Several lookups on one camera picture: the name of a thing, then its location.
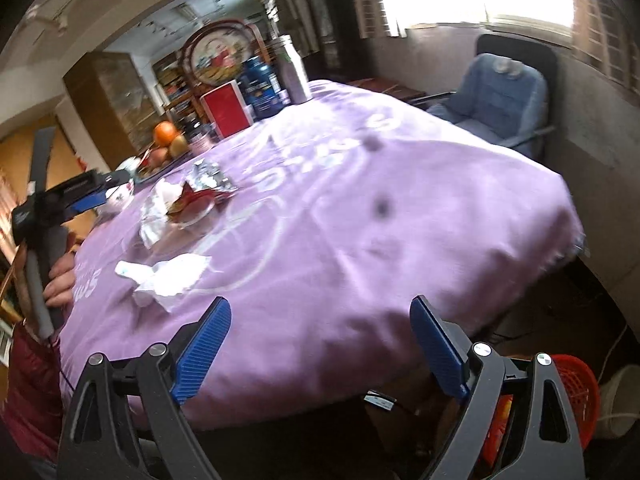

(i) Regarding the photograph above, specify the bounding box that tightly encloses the orange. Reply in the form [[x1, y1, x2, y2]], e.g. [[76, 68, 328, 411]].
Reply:
[[152, 120, 180, 147]]

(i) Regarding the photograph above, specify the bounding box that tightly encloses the red box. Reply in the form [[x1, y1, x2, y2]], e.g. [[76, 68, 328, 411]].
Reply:
[[199, 80, 256, 139]]

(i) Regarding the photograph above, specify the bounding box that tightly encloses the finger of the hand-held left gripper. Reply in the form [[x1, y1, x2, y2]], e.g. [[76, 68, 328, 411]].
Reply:
[[59, 169, 131, 218]]

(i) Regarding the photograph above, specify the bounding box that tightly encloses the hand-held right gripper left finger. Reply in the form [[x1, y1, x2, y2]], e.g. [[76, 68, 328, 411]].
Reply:
[[56, 296, 233, 480]]

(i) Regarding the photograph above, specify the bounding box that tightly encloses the clear plastic wrapper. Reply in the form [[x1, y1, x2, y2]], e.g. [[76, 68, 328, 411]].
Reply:
[[139, 179, 182, 249]]

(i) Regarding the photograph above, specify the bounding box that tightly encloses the blue supplement bottle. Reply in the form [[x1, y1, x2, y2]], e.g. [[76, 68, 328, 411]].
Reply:
[[242, 55, 281, 120]]

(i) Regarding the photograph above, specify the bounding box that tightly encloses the round embroidered screen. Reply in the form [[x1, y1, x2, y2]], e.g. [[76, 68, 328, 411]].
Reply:
[[177, 17, 267, 92]]

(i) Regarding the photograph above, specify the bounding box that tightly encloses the white round bucket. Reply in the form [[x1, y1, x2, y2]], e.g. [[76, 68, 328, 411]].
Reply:
[[596, 363, 640, 439]]

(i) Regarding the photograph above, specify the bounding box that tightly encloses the white paper napkin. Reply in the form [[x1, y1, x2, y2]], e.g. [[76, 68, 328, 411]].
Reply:
[[114, 253, 212, 314]]

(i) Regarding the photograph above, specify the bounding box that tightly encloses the silver bottle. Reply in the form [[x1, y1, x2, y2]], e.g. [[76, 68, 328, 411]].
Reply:
[[272, 34, 312, 104]]

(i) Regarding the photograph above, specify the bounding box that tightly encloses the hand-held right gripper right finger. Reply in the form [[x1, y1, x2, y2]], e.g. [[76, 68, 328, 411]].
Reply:
[[409, 295, 587, 480]]

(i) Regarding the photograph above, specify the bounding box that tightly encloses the red plastic basket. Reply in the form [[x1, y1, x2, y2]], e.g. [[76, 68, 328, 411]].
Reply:
[[479, 353, 601, 467]]

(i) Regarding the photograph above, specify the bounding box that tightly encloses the silver foil packet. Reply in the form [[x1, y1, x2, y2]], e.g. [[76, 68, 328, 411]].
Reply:
[[167, 158, 241, 227]]

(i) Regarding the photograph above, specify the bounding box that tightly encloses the white cable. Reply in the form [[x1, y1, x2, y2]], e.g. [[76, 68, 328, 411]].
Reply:
[[599, 324, 632, 382]]

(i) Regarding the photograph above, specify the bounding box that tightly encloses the wooden glass cabinet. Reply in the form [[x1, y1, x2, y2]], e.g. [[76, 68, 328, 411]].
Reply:
[[63, 52, 162, 162]]

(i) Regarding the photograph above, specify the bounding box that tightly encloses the fruit plate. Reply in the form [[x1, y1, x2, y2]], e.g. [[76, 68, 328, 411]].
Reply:
[[134, 149, 194, 184]]

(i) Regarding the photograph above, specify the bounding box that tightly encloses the floral white bowl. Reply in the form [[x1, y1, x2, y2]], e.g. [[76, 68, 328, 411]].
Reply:
[[95, 180, 135, 217]]

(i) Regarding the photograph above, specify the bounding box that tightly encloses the blue armchair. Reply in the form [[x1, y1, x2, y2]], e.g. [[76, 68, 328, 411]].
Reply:
[[424, 34, 559, 159]]

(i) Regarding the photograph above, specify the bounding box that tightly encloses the person's left hand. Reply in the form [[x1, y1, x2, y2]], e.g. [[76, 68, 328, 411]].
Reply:
[[42, 230, 82, 309]]

